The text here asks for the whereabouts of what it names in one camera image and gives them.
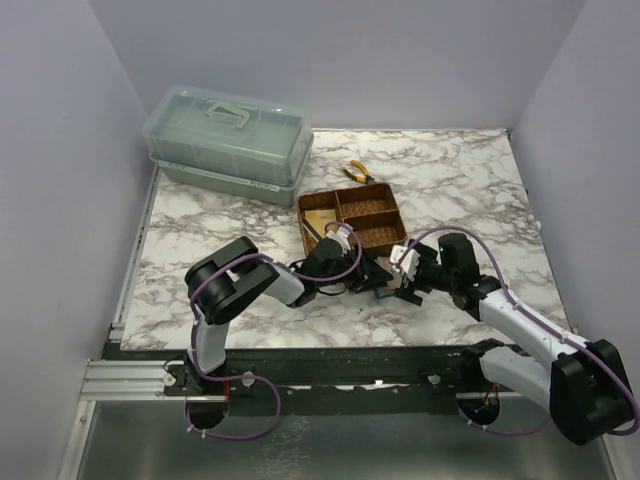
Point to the blue leather card holder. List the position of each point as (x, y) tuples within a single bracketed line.
[(387, 290)]

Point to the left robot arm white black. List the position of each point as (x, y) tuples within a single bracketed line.
[(224, 284)]

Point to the green plastic storage box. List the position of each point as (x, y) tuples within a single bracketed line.
[(230, 144)]

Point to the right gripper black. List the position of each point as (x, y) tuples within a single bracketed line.
[(413, 279)]

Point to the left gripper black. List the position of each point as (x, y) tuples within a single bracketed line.
[(361, 273)]

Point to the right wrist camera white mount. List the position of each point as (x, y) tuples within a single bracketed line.
[(404, 261)]

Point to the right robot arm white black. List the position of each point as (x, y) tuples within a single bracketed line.
[(582, 384)]

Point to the brown woven divided basket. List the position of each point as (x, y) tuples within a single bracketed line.
[(371, 210)]

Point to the yellow handled pliers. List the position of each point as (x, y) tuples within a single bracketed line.
[(361, 176)]

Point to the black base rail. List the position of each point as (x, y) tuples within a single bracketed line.
[(340, 381)]

